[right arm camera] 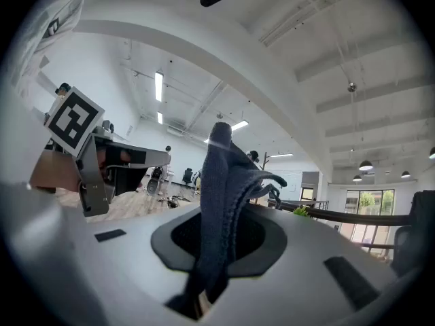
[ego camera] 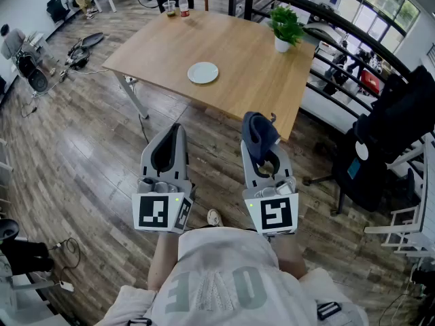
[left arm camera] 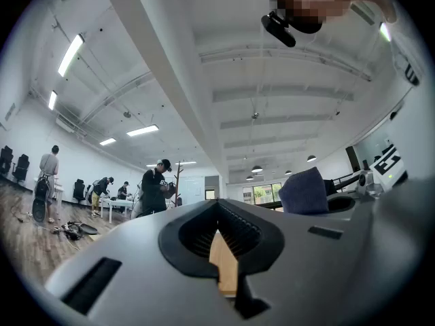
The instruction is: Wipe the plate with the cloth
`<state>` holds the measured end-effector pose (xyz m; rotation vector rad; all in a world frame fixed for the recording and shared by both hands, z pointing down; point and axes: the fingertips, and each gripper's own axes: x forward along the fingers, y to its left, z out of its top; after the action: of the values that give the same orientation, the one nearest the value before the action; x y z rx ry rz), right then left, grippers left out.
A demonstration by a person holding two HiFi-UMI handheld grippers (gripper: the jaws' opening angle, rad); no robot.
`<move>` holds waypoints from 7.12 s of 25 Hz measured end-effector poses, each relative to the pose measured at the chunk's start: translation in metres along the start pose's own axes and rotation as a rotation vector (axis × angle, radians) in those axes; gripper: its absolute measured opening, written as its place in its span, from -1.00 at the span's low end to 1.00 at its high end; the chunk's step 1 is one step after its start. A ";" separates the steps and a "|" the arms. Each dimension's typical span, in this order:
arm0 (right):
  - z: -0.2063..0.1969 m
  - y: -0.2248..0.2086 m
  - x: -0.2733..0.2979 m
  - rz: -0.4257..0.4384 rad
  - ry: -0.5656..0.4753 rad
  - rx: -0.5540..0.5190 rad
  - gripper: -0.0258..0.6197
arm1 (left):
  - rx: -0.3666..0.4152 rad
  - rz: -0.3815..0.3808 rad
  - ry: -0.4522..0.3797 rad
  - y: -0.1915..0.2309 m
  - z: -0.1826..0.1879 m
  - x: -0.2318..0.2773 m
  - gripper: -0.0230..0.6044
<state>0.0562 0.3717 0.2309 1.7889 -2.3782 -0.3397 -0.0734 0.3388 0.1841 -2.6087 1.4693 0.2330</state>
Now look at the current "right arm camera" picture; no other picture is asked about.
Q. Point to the person's left hand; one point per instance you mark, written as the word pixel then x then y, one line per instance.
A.
pixel 117 156

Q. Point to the person's white shirt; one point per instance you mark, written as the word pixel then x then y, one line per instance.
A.
pixel 51 12

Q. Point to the black pendant lamp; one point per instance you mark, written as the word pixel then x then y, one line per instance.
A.
pixel 432 153
pixel 357 178
pixel 405 174
pixel 366 165

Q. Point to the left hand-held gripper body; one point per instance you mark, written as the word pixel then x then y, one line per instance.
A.
pixel 73 117

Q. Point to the person's left forearm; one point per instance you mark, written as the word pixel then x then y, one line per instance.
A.
pixel 54 172

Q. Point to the black office chair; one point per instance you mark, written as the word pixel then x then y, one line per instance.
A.
pixel 187 175
pixel 418 222

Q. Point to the white wall air conditioner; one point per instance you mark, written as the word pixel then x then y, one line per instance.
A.
pixel 175 131

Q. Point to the long ceiling light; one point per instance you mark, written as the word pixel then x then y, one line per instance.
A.
pixel 239 125
pixel 159 117
pixel 159 86
pixel 281 155

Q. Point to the brown wooden coat rack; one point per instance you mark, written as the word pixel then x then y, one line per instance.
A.
pixel 265 161

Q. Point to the silver ceiling fixture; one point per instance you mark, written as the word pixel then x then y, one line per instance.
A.
pixel 352 87

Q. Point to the dark blue cloth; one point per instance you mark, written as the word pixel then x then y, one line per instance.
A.
pixel 214 182

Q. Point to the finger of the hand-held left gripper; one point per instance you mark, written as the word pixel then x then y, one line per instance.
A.
pixel 156 157

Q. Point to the green potted plant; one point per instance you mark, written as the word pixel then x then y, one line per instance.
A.
pixel 301 212

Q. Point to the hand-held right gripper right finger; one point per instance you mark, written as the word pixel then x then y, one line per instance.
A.
pixel 299 284

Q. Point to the large window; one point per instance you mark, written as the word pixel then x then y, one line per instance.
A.
pixel 370 202

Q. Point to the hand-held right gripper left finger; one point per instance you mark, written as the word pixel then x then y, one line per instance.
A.
pixel 136 267

